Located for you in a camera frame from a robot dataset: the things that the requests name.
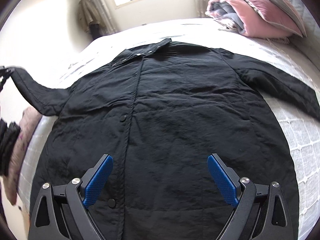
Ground black long coat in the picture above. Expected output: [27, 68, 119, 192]
[10, 37, 320, 240]

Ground grey quilted bedspread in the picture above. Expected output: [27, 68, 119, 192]
[18, 17, 320, 240]

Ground pink velvet pillow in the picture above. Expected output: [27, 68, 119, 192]
[244, 0, 301, 38]

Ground hanging beige garment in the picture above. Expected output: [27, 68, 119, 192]
[78, 0, 101, 33]

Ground pink grey folded comforter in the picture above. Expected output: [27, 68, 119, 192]
[205, 0, 249, 36]

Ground beige window curtain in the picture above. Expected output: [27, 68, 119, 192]
[89, 0, 118, 35]

